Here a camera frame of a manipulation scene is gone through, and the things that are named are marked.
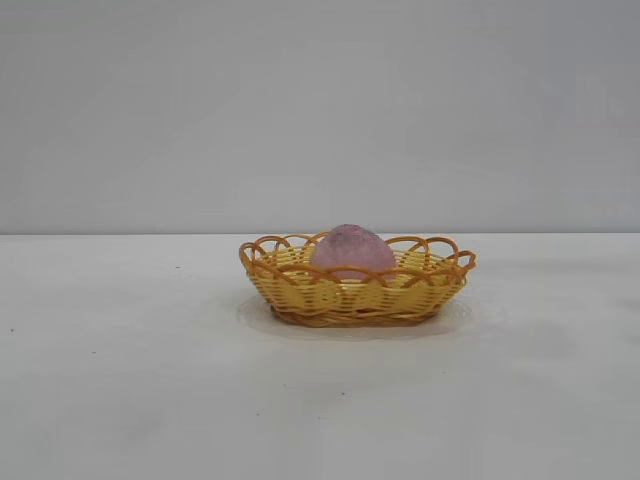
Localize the yellow woven wicker basket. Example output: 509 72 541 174
238 229 478 329

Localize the pink fuzzy peach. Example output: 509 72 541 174
309 223 399 284

